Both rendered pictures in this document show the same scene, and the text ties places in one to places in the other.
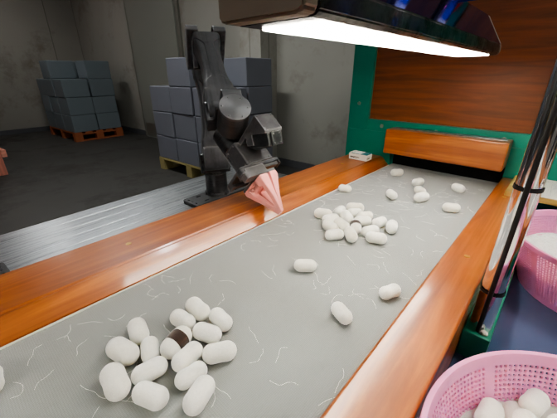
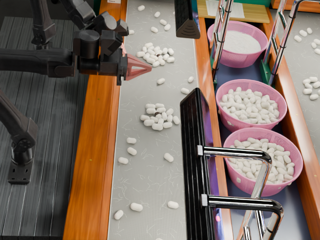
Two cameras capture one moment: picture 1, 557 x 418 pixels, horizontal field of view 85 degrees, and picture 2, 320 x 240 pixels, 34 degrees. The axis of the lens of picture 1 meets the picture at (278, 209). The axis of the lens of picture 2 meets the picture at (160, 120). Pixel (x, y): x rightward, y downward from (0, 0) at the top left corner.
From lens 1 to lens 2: 1.64 m
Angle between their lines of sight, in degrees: 43
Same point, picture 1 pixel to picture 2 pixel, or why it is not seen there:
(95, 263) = (103, 109)
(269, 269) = (149, 87)
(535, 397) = (231, 91)
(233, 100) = (108, 19)
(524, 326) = (220, 74)
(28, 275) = (91, 122)
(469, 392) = (220, 95)
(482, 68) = not seen: outside the picture
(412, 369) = (210, 95)
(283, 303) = (166, 95)
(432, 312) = (206, 81)
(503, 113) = not seen: outside the picture
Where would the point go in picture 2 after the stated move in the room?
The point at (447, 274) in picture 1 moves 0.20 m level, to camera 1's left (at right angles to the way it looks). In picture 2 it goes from (202, 67) to (165, 85)
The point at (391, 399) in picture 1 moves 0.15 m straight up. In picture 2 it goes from (211, 102) to (218, 69)
